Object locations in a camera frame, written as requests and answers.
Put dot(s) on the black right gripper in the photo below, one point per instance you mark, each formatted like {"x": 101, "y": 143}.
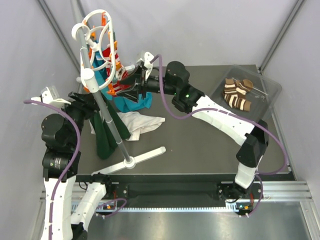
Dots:
{"x": 133, "y": 94}

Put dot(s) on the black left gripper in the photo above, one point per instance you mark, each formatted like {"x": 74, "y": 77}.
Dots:
{"x": 85, "y": 102}

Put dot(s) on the teal blue cloth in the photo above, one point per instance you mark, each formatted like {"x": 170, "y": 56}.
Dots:
{"x": 123, "y": 104}

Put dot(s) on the orange clothes peg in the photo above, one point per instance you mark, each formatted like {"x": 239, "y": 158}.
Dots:
{"x": 116, "y": 63}

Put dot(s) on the red white striped sock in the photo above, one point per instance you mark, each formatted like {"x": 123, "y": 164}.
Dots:
{"x": 106, "y": 54}

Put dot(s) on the white round clip hanger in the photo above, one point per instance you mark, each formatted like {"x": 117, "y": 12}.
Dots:
{"x": 93, "y": 38}

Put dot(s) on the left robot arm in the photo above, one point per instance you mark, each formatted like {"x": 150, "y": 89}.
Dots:
{"x": 60, "y": 167}

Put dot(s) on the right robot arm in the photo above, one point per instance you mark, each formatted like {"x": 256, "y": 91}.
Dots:
{"x": 251, "y": 136}

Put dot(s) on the orange peg on teal cloth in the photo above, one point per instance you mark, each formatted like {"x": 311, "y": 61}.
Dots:
{"x": 111, "y": 90}

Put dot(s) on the white cloth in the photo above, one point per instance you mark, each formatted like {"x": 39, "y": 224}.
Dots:
{"x": 138, "y": 124}

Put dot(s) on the dark green cloth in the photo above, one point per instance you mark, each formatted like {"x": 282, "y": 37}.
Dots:
{"x": 105, "y": 142}

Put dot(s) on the near grey stand pole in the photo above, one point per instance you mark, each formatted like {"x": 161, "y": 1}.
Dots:
{"x": 105, "y": 105}

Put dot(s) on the grey stand pole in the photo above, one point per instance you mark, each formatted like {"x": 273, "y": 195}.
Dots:
{"x": 77, "y": 10}
{"x": 105, "y": 105}

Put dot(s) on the near white stand foot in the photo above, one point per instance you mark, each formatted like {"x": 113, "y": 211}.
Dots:
{"x": 132, "y": 162}

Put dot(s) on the brown striped sock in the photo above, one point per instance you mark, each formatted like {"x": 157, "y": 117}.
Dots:
{"x": 235, "y": 91}

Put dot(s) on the clear plastic bin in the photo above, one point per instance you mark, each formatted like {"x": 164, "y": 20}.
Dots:
{"x": 262, "y": 97}

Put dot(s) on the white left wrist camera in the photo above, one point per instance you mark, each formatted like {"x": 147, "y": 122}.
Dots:
{"x": 49, "y": 95}

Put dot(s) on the aluminium frame rail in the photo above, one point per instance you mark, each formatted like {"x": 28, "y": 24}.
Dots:
{"x": 186, "y": 197}

